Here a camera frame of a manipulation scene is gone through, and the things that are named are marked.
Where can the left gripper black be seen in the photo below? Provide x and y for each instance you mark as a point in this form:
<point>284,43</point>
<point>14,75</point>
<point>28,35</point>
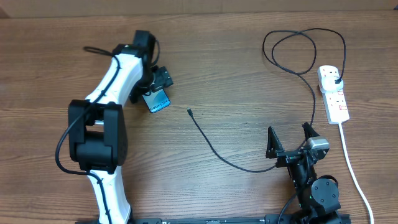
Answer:
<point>161,79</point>

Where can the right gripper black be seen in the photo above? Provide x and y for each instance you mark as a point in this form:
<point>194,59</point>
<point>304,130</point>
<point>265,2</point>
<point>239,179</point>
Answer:
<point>285,156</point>

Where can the Samsung Galaxy smartphone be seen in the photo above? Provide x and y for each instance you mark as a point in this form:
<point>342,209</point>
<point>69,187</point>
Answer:
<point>156,101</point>

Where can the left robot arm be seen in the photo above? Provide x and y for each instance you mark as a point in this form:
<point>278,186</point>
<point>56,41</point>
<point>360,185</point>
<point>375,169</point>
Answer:
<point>96,132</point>

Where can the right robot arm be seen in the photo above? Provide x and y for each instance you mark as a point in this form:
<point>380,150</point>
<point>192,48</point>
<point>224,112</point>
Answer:
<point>316,198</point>

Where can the white charger plug adapter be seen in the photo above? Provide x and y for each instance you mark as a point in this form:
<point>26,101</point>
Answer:
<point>331,84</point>

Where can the white power strip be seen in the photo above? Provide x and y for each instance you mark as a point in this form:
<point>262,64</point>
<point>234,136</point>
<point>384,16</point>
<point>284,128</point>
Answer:
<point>335,103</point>

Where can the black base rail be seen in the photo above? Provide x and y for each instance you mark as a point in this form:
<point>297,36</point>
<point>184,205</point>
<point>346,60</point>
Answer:
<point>268,219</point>

